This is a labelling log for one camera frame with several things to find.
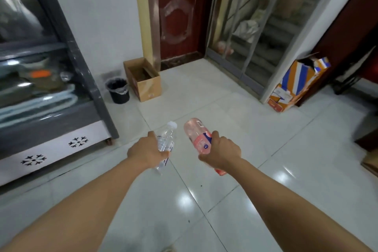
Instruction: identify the grey glass display fridge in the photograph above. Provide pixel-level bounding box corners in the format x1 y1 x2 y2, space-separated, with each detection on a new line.
0 0 119 187

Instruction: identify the person's right forearm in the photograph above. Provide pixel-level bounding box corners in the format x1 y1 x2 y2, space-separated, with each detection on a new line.
220 157 378 252

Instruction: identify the black waste bin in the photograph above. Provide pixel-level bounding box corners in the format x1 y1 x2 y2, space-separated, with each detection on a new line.
105 77 130 105

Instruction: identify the open brown cardboard box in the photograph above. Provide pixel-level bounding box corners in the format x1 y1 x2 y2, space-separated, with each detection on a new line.
123 57 162 102

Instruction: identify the person's left forearm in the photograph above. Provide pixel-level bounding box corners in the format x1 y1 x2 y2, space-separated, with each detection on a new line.
0 159 148 252

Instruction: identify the person's left hand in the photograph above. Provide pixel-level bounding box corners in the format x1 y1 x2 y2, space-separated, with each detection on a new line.
127 131 170 170

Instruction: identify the dark wooden furniture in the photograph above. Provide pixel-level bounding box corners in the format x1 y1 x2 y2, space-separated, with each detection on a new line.
297 0 378 107

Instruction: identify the orange blue striped carton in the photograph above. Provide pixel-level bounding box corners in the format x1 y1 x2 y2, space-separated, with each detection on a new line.
267 52 331 113

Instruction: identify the pink plastic drink bottle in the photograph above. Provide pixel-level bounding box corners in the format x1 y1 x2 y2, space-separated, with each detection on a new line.
184 118 227 176

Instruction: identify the person's right hand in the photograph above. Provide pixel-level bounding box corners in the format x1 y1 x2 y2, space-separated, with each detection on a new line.
198 130 242 171

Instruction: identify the dark red wooden door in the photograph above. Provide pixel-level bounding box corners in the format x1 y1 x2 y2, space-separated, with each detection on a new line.
147 0 226 70

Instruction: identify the clear plastic water bottle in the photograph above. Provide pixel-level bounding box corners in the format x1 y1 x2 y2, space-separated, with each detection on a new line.
154 121 178 171

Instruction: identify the glass sliding door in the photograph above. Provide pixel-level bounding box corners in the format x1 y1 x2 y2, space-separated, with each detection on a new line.
205 0 359 104

